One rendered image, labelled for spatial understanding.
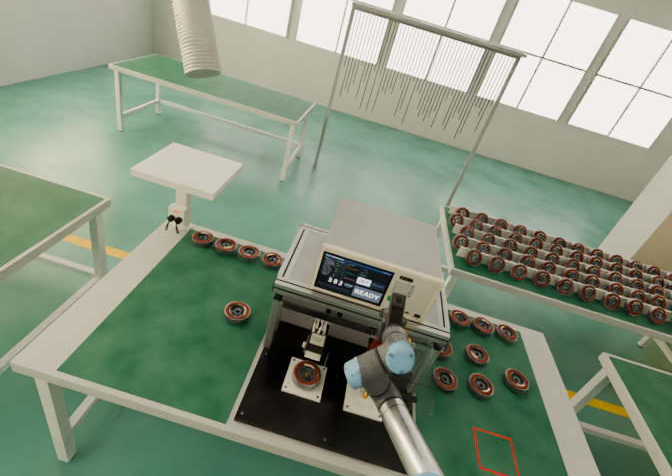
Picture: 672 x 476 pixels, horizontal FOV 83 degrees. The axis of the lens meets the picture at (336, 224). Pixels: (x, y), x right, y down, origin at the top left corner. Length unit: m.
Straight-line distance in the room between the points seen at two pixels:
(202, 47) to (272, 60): 5.89
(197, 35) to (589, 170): 7.68
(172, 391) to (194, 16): 1.51
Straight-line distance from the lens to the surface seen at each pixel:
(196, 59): 1.90
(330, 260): 1.33
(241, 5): 7.88
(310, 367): 1.58
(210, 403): 1.53
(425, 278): 1.34
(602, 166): 8.68
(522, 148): 8.06
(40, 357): 1.73
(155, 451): 2.30
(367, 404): 1.60
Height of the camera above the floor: 2.07
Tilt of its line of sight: 32 degrees down
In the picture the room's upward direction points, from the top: 17 degrees clockwise
